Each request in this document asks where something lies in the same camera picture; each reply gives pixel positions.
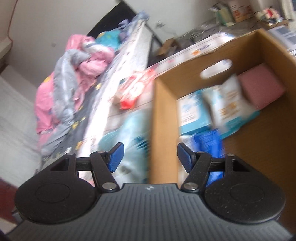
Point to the translucent plastic bag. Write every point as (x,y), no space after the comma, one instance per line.
(131,129)

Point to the blue wet wipes pack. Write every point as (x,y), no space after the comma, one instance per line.
(192,113)

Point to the pale green box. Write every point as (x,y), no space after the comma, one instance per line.
(225,15)

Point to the blue carton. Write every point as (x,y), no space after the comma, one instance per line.
(208,141)

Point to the black headboard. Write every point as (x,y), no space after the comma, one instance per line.
(108,20)

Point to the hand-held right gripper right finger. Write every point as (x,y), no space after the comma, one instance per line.
(185,157)

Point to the red wet wipes pack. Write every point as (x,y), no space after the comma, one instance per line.
(134,92)

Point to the white printed packet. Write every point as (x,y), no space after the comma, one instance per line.
(227,104)

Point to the orange white carton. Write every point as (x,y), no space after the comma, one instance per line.
(240,10)

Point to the small open cardboard box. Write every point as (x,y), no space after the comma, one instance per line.
(166,47)

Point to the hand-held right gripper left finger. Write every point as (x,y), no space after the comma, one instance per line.
(116,157)

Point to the grey patterned bed quilt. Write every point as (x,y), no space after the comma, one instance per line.
(129,53)

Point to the pink rectangular box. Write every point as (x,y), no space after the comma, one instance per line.
(261,87)

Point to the large cardboard box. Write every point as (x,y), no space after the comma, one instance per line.
(254,150)

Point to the blue purple cloth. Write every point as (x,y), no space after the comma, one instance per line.
(136,19)

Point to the pink floral quilt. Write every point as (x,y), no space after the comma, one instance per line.
(87,62)

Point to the grey blanket with yellow print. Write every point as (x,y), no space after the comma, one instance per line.
(85,106)

